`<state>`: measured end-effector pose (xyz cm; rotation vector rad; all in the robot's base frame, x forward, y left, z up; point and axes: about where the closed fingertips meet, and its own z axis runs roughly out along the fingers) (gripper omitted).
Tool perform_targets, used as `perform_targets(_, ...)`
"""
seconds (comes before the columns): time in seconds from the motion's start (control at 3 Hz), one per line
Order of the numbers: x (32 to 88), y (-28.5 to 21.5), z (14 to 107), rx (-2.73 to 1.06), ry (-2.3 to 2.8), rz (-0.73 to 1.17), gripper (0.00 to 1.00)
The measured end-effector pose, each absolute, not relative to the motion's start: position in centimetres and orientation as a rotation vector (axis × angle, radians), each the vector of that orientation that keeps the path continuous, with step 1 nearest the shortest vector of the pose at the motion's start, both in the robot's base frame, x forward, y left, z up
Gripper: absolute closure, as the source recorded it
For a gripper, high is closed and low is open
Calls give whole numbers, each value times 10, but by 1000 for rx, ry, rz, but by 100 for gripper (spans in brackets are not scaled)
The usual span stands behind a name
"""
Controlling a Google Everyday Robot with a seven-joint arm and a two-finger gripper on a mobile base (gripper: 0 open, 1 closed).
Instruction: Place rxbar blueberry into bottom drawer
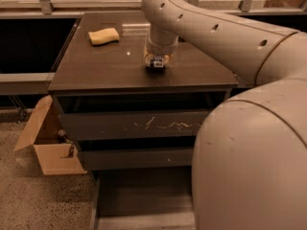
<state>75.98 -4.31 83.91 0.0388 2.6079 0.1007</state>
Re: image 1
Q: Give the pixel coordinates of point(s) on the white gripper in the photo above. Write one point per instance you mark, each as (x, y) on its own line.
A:
(160, 49)

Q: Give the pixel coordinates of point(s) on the blue rxbar blueberry bar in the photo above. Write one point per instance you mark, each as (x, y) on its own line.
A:
(155, 63)

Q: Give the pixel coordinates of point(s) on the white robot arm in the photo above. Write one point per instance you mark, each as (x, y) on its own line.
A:
(249, 166)

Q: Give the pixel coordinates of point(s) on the dark grey drawer cabinet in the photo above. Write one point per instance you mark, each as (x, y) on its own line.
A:
(117, 67)

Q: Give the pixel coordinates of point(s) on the grey top drawer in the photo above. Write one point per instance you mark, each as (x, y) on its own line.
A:
(136, 115)

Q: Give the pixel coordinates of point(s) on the grey middle drawer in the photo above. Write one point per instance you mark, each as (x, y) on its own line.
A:
(98, 155)

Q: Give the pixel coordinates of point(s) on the grey open bottom drawer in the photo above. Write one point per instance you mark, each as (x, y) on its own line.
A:
(143, 199)

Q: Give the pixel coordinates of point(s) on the yellow sponge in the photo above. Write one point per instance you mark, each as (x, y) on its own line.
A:
(103, 36)

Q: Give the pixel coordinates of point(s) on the dark object in box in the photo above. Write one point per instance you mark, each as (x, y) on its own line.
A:
(64, 139)

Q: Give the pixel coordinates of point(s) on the open cardboard box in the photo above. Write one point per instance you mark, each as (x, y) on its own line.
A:
(40, 133)

